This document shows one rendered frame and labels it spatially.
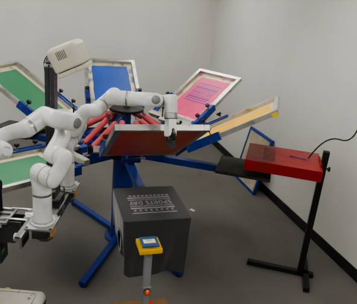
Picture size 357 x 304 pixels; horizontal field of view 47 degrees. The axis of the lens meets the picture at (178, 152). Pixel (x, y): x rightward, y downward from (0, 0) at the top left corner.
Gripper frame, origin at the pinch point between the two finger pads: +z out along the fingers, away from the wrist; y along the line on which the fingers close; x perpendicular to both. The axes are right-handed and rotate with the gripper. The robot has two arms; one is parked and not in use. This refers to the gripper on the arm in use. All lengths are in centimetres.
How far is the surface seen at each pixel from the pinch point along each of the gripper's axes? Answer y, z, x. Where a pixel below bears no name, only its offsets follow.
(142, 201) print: -52, 40, -5
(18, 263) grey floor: -153, 109, -93
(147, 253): 4, 59, -14
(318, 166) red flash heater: -62, 21, 141
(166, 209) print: -39, 44, 8
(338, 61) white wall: -117, -73, 200
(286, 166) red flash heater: -64, 21, 113
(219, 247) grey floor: -151, 110, 93
